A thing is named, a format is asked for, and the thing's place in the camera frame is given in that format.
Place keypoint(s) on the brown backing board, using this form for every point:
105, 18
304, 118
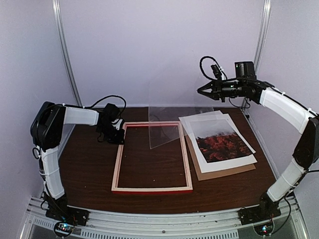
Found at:
216, 174

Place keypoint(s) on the red landscape photo print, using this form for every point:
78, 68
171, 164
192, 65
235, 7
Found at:
215, 153

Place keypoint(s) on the aluminium corner post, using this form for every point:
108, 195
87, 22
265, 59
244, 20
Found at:
65, 52
264, 26

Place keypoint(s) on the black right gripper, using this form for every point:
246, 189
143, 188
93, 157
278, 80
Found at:
217, 89

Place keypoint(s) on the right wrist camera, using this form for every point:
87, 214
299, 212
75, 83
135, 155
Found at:
217, 72

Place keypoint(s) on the left aluminium corner post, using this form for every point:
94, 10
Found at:
65, 52

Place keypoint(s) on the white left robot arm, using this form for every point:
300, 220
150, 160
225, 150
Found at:
46, 131

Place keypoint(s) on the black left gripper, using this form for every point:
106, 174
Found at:
119, 140

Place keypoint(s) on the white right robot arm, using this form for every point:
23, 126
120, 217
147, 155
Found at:
304, 120

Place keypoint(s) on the pink wooden picture frame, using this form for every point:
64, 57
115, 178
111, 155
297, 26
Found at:
188, 188

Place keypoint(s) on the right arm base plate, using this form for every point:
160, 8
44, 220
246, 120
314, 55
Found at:
253, 215

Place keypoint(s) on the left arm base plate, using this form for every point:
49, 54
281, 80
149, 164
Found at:
75, 216

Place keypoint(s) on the aluminium front rail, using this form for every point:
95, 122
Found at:
224, 224

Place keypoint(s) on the right aluminium corner post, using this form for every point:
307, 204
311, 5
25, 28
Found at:
264, 26

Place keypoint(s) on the clear acrylic sheet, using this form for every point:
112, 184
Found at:
165, 125

